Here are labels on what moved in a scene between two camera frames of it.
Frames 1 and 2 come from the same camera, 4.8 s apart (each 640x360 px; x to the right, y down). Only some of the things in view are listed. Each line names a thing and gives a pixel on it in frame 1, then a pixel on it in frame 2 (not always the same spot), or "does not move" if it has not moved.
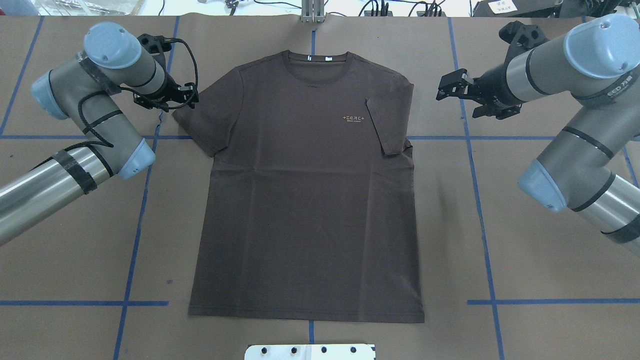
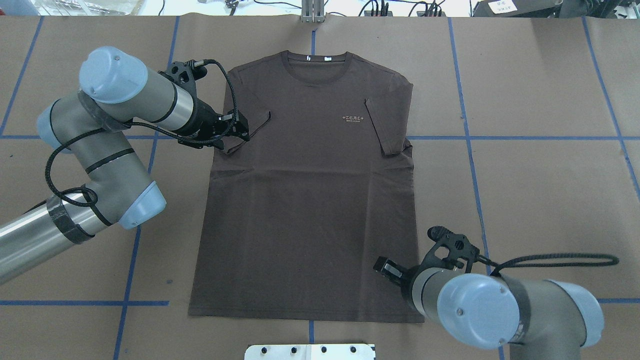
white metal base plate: x=310 y=352 does not move
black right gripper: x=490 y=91 to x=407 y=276
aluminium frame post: x=313 y=11 does not move
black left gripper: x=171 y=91 to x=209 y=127
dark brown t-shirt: x=309 y=211 does not move
